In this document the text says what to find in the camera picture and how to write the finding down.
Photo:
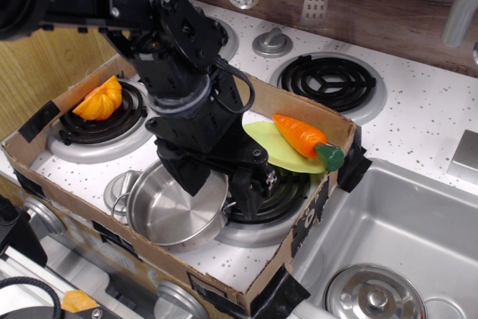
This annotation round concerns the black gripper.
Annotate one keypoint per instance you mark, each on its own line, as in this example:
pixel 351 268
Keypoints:
pixel 213 138

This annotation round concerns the silver oven knob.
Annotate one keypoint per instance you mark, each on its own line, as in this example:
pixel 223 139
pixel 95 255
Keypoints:
pixel 175 302
pixel 43 221

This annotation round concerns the silver sink basin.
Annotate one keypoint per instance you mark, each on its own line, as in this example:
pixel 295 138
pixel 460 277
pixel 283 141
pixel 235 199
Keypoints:
pixel 423 229

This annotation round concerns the hanging silver slotted spatula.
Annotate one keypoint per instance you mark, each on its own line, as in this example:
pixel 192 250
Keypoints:
pixel 313 12

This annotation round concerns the front left black burner coil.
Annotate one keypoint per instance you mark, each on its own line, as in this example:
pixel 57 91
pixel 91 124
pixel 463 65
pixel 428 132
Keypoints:
pixel 95 141

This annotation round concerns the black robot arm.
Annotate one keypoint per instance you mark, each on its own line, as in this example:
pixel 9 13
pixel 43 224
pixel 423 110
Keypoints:
pixel 175 49

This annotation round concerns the stainless steel pot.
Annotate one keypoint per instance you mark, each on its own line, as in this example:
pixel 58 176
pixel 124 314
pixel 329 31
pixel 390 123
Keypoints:
pixel 163 213

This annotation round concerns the cardboard fence with black tape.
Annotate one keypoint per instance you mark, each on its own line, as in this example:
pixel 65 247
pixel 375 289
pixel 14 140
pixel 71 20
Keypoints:
pixel 267 292

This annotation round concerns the front right black burner coil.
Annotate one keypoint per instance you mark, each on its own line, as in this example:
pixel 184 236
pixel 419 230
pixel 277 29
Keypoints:
pixel 275 216

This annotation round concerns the black burner coil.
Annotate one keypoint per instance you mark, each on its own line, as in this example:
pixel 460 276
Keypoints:
pixel 275 216
pixel 341 82
pixel 95 141
pixel 229 50

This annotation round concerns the silver pot lid in sink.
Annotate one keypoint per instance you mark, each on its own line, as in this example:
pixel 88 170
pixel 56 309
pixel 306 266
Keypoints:
pixel 372 291

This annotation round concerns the orange toy pumpkin slice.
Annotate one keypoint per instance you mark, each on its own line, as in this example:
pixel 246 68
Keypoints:
pixel 100 103

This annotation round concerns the silver block beside sink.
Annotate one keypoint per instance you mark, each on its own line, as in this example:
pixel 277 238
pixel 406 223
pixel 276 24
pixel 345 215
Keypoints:
pixel 464 161

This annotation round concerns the silver oven front knob right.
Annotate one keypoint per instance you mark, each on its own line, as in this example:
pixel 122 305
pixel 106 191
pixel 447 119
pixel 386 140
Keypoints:
pixel 175 302

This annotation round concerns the back left black burner coil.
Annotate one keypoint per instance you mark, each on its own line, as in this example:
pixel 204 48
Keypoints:
pixel 229 50

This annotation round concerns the back right black burner coil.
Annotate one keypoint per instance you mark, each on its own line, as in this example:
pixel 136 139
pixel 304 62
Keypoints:
pixel 341 82

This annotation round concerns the silver oven front knob left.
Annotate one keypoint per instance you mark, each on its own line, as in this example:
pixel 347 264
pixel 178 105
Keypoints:
pixel 43 221

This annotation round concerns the light green plastic plate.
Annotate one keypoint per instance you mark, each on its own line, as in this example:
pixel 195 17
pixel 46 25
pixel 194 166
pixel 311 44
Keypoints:
pixel 280 152

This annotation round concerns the small orange toy piece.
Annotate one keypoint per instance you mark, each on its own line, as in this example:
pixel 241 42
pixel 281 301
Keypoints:
pixel 77 301

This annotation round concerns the silver stove knob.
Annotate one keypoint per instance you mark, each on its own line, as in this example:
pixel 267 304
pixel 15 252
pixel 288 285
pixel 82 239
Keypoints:
pixel 117 191
pixel 272 44

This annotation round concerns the silver front stove knob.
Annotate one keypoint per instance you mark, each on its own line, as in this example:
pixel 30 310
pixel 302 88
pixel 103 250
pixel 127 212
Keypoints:
pixel 117 191

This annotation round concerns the silver faucet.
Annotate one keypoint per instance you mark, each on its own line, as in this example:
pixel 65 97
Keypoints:
pixel 458 22

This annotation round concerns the orange toy carrot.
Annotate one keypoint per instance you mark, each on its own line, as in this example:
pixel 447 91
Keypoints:
pixel 309 141

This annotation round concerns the silver back stove knob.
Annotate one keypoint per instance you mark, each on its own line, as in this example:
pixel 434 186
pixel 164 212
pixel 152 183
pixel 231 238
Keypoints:
pixel 272 44

